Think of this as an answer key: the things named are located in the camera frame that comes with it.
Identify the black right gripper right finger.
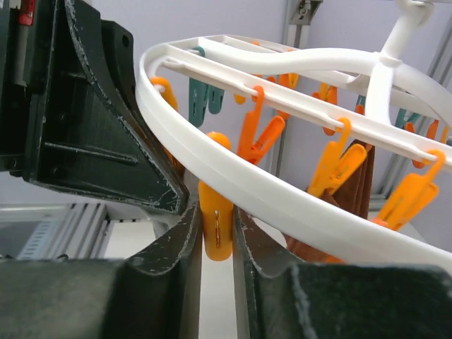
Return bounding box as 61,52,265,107
233,208,451,338

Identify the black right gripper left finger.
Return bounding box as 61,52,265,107
1,203,201,338

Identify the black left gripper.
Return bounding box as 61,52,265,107
1,1,188,215

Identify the orange clothespin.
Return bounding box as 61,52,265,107
372,150,446,231
307,117,367,198
237,85,285,165
197,131,234,262

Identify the white round clip hanger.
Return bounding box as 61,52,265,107
136,1,451,271

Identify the teal clothespin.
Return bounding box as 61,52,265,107
186,45,226,129

